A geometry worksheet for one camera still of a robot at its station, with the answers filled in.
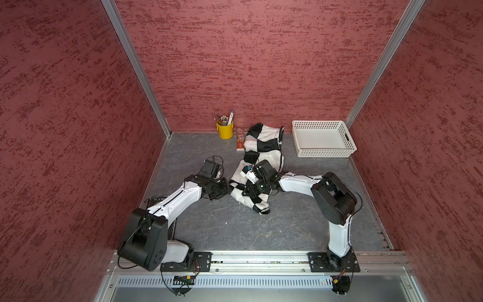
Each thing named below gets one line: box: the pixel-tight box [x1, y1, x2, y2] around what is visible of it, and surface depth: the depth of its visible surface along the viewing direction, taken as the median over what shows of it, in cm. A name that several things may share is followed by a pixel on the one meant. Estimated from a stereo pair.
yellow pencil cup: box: [216, 121, 234, 140], surface depth 120 cm
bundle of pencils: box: [213, 108, 234, 126], surface depth 111 cm
